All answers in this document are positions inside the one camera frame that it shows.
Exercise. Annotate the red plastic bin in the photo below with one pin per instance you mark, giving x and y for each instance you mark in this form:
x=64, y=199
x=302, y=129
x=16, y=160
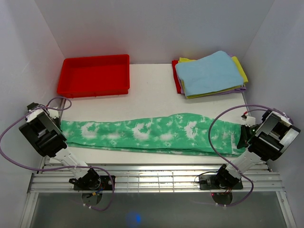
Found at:
x=94, y=76

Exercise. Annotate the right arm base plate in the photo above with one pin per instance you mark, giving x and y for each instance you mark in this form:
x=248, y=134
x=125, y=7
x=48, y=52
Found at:
x=210, y=182

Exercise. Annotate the yellow folded cloth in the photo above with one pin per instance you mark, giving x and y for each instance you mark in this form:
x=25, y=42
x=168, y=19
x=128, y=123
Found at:
x=241, y=69

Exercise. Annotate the green tie-dye trousers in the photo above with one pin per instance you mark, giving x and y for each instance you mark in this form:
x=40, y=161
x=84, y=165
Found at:
x=180, y=134

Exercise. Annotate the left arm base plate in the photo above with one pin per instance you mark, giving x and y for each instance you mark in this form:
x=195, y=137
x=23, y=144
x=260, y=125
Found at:
x=103, y=183

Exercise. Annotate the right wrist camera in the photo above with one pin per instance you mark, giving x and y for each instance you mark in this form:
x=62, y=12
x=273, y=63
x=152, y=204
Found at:
x=249, y=121

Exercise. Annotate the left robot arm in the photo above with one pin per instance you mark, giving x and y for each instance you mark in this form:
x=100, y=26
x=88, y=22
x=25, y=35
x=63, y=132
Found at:
x=42, y=131

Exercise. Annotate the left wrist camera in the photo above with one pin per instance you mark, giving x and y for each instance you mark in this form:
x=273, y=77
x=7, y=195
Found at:
x=54, y=114

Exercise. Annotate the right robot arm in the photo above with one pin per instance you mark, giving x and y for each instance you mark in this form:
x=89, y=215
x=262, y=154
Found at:
x=265, y=141

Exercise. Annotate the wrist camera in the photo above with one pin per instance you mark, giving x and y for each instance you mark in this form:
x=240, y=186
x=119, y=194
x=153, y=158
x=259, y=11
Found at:
x=249, y=121
x=54, y=114

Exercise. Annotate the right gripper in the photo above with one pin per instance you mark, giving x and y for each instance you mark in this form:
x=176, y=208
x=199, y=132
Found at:
x=244, y=137

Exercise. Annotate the aluminium rail frame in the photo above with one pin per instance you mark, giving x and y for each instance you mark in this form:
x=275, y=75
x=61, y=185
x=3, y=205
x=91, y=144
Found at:
x=156, y=178

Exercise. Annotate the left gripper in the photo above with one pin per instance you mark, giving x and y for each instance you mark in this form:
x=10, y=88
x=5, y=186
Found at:
x=57, y=120

